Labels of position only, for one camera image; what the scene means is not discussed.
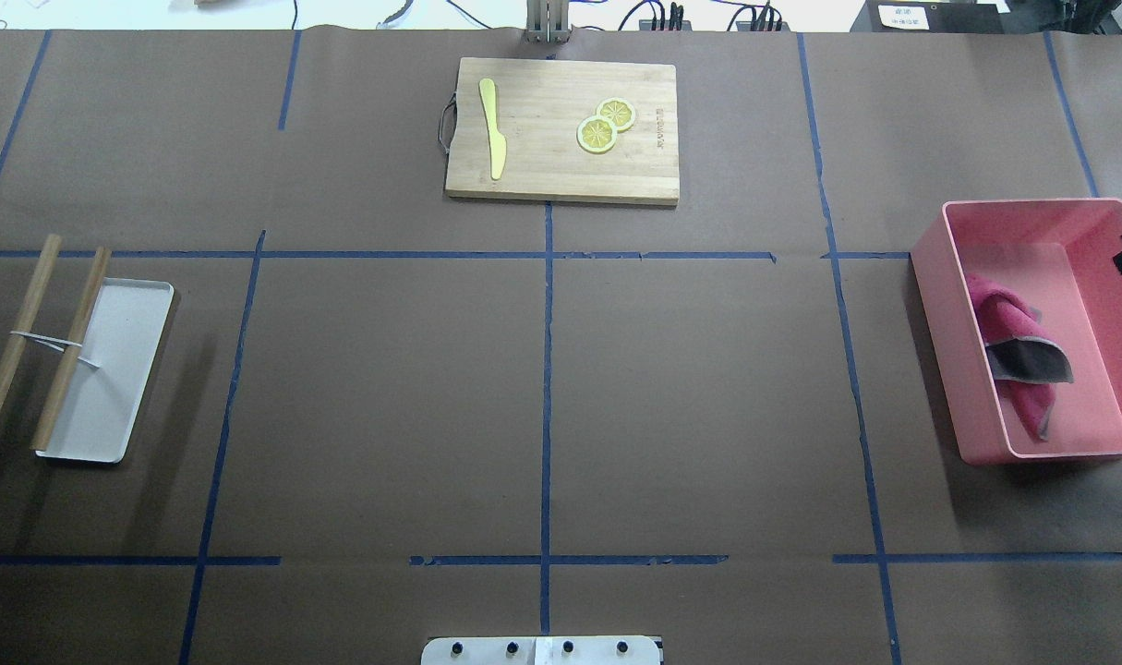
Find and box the pink cleaning cloth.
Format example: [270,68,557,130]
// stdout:
[965,273,1075,441]

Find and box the pink plastic bin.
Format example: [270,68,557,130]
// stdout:
[911,198,1122,465]

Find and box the black power box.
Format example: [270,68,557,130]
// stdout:
[849,1,1005,34]

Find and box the lemon slice far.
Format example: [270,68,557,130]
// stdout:
[596,96,638,132]

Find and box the lemon slice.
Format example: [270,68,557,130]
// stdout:
[596,96,638,132]
[574,116,619,155]

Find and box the lemon slice near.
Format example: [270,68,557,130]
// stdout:
[574,116,619,155]

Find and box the wooden cutting board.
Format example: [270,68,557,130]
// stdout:
[445,56,682,207]

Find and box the yellow plastic knife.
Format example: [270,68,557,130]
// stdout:
[477,78,507,181]

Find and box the white rack tray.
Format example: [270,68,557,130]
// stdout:
[36,277,174,464]

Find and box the wooden rack rod front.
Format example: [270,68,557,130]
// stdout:
[31,246,112,452]

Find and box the wooden rack rod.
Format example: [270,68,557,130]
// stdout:
[31,246,112,452]
[0,233,63,414]

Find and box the wooden rack rod back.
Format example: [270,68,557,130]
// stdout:
[0,233,63,414]

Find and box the aluminium frame post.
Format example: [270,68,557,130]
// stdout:
[524,0,572,43]

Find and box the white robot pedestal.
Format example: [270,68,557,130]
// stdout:
[420,635,665,664]

